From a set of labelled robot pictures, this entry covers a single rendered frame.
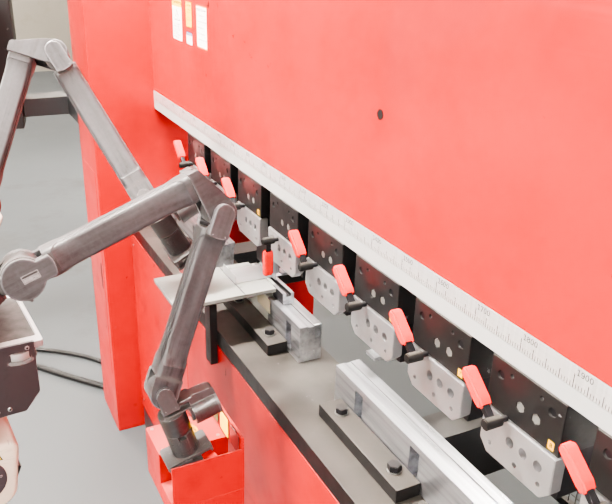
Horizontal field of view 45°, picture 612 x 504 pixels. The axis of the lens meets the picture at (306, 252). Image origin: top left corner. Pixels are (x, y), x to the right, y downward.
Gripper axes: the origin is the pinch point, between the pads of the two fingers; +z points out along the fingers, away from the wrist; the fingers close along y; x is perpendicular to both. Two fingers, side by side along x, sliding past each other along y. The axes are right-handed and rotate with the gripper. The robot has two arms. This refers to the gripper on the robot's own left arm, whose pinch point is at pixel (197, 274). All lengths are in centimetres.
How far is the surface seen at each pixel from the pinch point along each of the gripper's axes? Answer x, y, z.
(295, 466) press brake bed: 8, -50, 23
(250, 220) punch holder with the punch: -18.7, 0.6, -3.7
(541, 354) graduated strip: -28, -100, -18
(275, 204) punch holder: -23.3, -14.2, -11.8
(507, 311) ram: -29, -92, -21
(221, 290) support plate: -2.4, -5.8, 4.4
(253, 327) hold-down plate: -3.6, -10.6, 15.9
